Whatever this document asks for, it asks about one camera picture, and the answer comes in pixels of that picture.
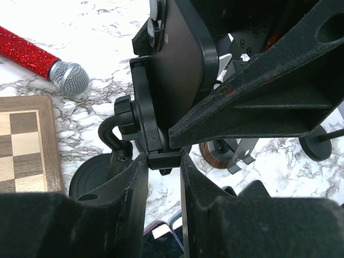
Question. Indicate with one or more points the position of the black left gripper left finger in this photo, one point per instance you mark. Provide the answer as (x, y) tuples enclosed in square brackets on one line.
[(106, 222)]

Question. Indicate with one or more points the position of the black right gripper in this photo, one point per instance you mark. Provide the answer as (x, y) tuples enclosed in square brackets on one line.
[(288, 90)]

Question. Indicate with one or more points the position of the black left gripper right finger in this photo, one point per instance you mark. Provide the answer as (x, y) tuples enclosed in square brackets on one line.
[(217, 224)]

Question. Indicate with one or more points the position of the blue-edged black phone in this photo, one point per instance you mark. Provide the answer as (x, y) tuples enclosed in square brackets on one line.
[(175, 221)]

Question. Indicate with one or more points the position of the pink-edged black phone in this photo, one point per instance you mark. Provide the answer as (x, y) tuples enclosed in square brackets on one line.
[(162, 239)]

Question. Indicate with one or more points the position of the black round-base stand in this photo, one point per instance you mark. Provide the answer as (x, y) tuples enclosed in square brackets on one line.
[(317, 145), (137, 144)]

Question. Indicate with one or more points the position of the black phone dark case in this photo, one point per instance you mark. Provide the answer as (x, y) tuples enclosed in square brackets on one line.
[(253, 189)]

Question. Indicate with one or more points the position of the white folding phone stand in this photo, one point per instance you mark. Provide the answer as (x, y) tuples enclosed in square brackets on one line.
[(228, 66)]

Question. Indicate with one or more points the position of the black stand on wooden base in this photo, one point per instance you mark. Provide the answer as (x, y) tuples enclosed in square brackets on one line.
[(226, 153)]

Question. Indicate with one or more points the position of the wooden chessboard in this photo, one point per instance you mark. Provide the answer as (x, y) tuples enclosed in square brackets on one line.
[(30, 157)]

